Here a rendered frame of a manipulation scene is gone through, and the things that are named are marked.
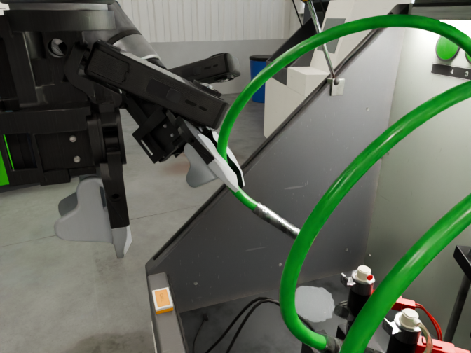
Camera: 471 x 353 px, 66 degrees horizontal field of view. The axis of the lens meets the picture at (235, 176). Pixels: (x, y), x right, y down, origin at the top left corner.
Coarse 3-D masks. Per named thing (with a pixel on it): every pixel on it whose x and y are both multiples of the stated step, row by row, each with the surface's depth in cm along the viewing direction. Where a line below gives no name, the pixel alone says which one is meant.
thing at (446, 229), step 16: (464, 208) 23; (448, 224) 23; (464, 224) 22; (432, 240) 23; (448, 240) 22; (416, 256) 23; (432, 256) 23; (400, 272) 23; (416, 272) 23; (384, 288) 23; (400, 288) 23; (368, 304) 24; (384, 304) 23; (368, 320) 23; (352, 336) 24; (368, 336) 24; (352, 352) 24
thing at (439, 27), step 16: (384, 16) 41; (400, 16) 41; (416, 16) 41; (320, 32) 42; (336, 32) 42; (352, 32) 42; (432, 32) 42; (448, 32) 41; (464, 32) 42; (304, 48) 43; (464, 48) 42; (272, 64) 44; (256, 80) 45; (240, 96) 46; (224, 128) 47; (224, 144) 48; (240, 192) 51
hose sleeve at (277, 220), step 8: (256, 208) 52; (264, 208) 52; (264, 216) 52; (272, 216) 52; (280, 216) 53; (272, 224) 53; (280, 224) 53; (288, 224) 53; (288, 232) 53; (296, 232) 53
